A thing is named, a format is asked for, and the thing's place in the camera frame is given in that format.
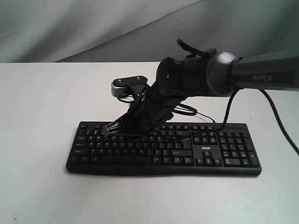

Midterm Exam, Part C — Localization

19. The black USB cable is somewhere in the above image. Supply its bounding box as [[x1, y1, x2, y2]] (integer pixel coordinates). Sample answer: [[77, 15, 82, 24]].
[[174, 105, 216, 124]]

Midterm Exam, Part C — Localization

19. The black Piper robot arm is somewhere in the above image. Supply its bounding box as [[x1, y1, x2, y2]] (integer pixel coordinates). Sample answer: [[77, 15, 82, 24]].
[[103, 39, 299, 136]]

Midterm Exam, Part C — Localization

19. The grey backdrop cloth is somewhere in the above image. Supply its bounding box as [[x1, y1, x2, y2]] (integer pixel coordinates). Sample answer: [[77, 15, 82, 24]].
[[0, 0, 299, 63]]

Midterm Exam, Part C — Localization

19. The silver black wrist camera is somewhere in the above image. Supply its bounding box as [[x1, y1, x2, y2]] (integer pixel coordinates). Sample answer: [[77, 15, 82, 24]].
[[111, 76, 148, 97]]

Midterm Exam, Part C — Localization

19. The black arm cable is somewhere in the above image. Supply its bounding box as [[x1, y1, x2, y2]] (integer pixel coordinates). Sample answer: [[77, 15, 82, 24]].
[[193, 90, 299, 157]]

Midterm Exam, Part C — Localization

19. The black acer keyboard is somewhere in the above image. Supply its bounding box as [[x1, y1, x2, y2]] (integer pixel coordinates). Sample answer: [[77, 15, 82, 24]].
[[66, 121, 262, 176]]

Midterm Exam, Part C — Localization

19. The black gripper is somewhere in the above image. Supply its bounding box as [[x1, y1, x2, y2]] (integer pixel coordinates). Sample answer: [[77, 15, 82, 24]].
[[105, 98, 173, 136]]

